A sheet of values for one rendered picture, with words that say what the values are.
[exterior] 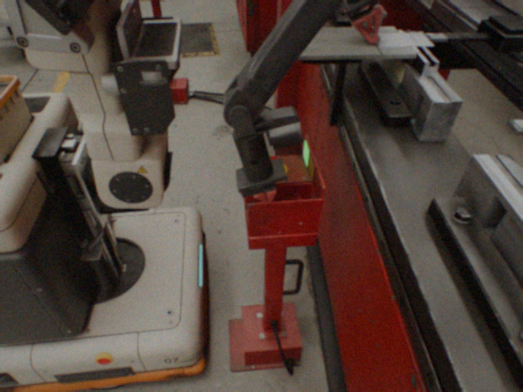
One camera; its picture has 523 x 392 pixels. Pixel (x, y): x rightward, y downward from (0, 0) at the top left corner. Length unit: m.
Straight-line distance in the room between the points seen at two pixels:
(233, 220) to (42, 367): 0.99
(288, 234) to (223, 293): 0.80
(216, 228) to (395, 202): 1.23
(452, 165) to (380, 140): 0.15
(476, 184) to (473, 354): 0.27
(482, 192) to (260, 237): 0.43
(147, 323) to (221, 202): 0.90
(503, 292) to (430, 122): 0.40
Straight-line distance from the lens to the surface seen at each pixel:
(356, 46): 0.96
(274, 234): 0.83
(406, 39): 1.03
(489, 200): 0.67
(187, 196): 2.01
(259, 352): 1.34
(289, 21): 0.61
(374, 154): 0.81
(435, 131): 0.87
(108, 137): 0.89
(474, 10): 1.39
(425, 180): 0.77
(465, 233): 0.65
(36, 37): 0.67
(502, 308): 0.58
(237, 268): 1.65
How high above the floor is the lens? 1.33
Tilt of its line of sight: 43 degrees down
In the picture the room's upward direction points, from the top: straight up
